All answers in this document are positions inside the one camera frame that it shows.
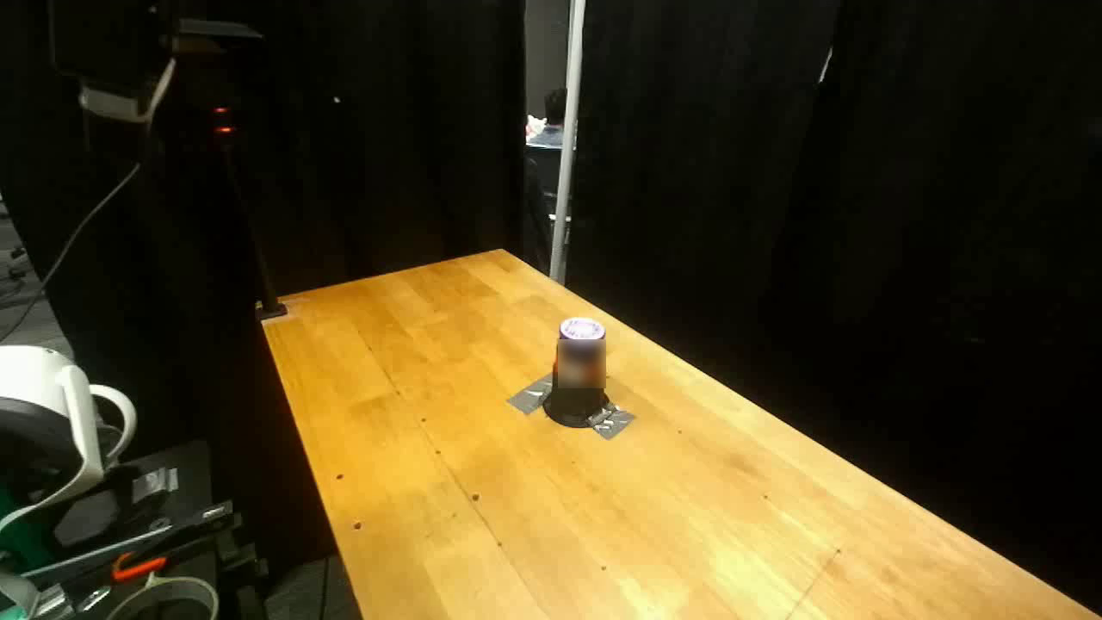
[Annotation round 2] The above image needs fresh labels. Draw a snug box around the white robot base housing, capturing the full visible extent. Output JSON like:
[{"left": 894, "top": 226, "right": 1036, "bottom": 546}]
[{"left": 0, "top": 340, "right": 142, "bottom": 533}]

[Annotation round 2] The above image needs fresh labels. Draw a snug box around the dark bottle with purple lid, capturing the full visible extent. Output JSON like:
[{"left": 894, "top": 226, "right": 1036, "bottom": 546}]
[{"left": 544, "top": 314, "right": 609, "bottom": 429}]

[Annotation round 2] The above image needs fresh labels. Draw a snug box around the grey tape strip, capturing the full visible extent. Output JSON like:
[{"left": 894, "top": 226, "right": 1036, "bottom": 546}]
[
  {"left": 506, "top": 375, "right": 557, "bottom": 416},
  {"left": 585, "top": 398, "right": 638, "bottom": 440}
]

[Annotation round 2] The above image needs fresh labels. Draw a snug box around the white vertical pole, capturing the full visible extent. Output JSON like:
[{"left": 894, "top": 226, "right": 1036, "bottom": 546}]
[{"left": 549, "top": 0, "right": 589, "bottom": 284}]

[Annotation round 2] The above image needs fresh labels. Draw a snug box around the black curtain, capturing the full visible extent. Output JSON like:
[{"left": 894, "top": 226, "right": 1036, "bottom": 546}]
[{"left": 569, "top": 0, "right": 1102, "bottom": 598}]

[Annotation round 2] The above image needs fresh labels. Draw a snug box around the black equipment case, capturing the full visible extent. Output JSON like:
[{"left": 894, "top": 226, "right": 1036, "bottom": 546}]
[{"left": 21, "top": 438, "right": 270, "bottom": 620}]

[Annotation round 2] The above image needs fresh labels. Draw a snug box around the thin grey cable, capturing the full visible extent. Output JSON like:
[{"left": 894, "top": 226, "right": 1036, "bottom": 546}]
[{"left": 0, "top": 157, "right": 150, "bottom": 345}]

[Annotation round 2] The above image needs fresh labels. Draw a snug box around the white coiled hose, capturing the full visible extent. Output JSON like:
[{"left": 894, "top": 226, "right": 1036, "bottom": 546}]
[{"left": 104, "top": 568, "right": 226, "bottom": 620}]

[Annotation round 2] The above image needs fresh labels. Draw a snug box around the orange clamp handle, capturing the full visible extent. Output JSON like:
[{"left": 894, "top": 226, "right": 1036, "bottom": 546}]
[{"left": 111, "top": 552, "right": 173, "bottom": 584}]

